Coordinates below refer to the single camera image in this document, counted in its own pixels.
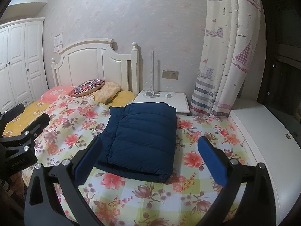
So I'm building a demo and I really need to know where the floral bed sheet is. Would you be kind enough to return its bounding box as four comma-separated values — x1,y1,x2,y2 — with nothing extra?
32,95,255,225

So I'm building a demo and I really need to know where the white bedside table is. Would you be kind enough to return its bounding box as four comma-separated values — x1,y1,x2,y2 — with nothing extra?
133,92,190,115

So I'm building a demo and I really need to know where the round embroidered cushion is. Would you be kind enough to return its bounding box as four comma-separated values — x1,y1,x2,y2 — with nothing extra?
71,79,105,97

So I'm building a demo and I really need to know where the silver stick desk lamp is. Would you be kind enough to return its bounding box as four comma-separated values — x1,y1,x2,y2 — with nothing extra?
145,51,160,98

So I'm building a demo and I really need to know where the white wooden headboard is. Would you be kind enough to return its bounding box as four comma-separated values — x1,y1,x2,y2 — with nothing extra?
51,38,140,95

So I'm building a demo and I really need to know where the white wall switch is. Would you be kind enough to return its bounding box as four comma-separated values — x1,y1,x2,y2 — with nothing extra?
54,33,63,53

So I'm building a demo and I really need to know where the pink floral pillow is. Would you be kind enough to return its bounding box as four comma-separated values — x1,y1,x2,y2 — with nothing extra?
39,86,74,104

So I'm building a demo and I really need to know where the beige wall socket panel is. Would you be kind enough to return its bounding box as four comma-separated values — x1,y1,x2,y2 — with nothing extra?
162,70,179,80

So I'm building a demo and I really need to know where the mustard yellow pillow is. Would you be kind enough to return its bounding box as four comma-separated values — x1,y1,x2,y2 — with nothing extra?
107,90,136,107

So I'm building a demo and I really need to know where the yellow patterned pillow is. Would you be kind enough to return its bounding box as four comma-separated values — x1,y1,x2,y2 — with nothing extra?
92,82,121,104

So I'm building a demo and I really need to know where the navy blue puffer jacket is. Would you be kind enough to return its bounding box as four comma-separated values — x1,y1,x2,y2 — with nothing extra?
95,103,177,183

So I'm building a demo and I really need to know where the patterned window curtain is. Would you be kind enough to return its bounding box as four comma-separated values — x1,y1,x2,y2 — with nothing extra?
190,0,261,117

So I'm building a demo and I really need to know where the yellow floral blanket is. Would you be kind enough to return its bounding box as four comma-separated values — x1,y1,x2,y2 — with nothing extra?
3,101,56,138

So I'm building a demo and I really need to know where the white wardrobe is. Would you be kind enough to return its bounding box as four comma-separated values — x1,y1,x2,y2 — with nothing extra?
1,17,49,112

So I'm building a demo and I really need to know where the white charger with cable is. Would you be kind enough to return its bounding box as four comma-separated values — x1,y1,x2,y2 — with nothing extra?
141,86,177,99

